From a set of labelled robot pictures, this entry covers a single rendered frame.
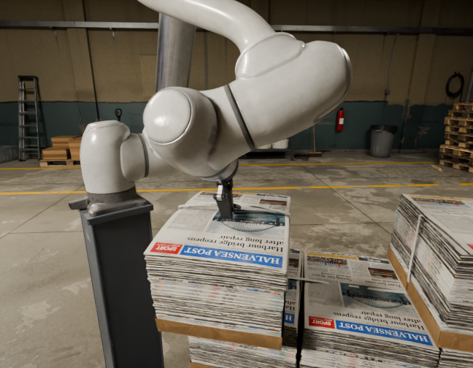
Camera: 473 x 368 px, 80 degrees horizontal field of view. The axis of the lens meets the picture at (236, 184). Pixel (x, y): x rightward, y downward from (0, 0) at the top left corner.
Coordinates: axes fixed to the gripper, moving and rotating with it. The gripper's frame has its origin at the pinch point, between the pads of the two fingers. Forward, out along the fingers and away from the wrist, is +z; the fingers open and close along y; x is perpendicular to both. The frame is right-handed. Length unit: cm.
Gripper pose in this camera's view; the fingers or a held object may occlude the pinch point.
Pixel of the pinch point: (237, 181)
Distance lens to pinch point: 73.7
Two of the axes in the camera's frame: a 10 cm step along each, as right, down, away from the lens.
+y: -1.0, 9.8, -1.7
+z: 2.1, 1.9, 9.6
